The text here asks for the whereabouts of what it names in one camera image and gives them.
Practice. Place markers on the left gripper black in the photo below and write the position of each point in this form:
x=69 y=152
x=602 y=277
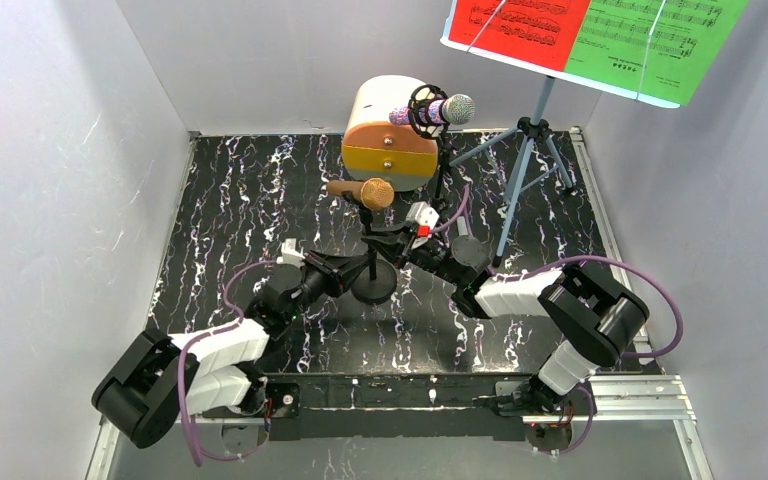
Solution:
x=330 y=273

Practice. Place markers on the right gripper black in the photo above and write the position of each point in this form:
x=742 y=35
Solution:
x=408 y=245

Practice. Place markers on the gold microphone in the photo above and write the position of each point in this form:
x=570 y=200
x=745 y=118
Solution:
x=373 y=194

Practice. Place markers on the black shock-mount tripod stand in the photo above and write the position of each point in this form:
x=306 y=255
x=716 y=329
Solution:
x=439 y=134

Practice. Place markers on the purple glitter microphone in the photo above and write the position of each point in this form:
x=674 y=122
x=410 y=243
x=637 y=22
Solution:
x=458 y=109

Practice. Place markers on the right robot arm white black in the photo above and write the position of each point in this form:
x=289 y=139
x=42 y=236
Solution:
x=597 y=316

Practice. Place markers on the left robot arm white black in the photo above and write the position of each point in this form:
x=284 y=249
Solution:
x=161 y=379

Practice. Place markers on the orange white highlighter pen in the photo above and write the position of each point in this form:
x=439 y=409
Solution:
x=463 y=226

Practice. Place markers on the round three-drawer storage box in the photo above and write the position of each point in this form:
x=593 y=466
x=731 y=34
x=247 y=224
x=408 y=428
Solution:
x=373 y=147

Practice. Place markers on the red sheet music page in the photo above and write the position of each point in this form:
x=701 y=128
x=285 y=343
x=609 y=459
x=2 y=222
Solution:
x=540 y=32

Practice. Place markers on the green sheet music page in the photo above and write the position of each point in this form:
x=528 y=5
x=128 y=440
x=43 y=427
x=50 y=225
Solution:
x=656 y=50

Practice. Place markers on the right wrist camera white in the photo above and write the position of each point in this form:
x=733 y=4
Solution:
x=425 y=216

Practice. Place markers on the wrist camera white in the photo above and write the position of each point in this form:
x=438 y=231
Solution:
x=425 y=216
x=291 y=254

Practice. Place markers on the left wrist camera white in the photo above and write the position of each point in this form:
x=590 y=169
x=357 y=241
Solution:
x=291 y=254

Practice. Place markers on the aluminium frame rail base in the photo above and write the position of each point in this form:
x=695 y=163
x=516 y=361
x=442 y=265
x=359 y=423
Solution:
x=423 y=426

